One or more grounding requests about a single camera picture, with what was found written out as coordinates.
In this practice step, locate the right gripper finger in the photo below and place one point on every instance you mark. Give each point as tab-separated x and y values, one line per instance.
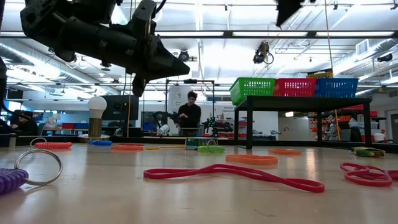
287	7

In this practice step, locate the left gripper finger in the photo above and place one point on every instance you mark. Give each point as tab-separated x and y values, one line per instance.
171	60
168	72

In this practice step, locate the yellow rubber band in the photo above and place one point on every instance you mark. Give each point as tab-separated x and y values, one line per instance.
168	147

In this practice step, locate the red plastic basket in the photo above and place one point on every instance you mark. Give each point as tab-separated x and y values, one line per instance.
295	87

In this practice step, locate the green plastic basket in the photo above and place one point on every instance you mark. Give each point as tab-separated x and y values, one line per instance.
252	88

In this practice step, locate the blue plastic basket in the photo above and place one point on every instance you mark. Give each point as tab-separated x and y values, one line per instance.
339	88

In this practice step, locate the orange rubber band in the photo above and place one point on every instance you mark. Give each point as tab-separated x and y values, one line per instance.
284	152
127	148
252	159

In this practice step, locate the purple coil wristband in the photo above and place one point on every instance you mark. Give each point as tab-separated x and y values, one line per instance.
11	180

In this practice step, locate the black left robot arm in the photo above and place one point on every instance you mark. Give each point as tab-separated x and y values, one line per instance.
46	21

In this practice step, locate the black background robot arm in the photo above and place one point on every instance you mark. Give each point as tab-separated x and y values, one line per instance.
164	116
217	126

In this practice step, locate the white light strip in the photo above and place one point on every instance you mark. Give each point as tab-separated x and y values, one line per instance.
354	33
189	33
267	33

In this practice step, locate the person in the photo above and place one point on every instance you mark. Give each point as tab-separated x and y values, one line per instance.
26	126
189	115

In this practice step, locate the white rounded device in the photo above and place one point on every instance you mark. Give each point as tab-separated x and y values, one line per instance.
163	130

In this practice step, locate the black monitor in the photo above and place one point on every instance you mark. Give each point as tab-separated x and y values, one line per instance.
119	109

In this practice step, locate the white bulb brass lamp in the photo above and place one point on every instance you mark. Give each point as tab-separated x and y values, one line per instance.
97	105

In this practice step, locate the white ceiling vent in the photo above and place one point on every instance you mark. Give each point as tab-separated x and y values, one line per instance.
362	47

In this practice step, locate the green coil wristband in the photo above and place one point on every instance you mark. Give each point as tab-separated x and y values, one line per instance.
205	149

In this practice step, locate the blue coil wristband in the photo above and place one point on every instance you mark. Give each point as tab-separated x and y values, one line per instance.
101	143

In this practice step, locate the black perforated metal shelf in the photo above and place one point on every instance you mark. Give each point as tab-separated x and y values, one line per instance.
301	104

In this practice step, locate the black ceiling fixture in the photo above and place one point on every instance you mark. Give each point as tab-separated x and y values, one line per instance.
385	58

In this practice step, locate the orange coil wristband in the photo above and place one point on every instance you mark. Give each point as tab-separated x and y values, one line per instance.
53	145

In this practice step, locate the red storage bin rack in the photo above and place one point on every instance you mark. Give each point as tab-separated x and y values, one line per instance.
370	113

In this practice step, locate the small yellow crayon box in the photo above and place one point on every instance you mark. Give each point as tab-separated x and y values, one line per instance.
367	152

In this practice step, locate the black rig camera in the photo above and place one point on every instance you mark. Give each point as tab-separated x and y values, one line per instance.
261	53
183	56

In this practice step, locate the black background rig frame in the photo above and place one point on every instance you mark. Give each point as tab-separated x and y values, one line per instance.
202	81

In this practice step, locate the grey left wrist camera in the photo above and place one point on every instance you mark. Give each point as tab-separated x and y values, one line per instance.
144	18

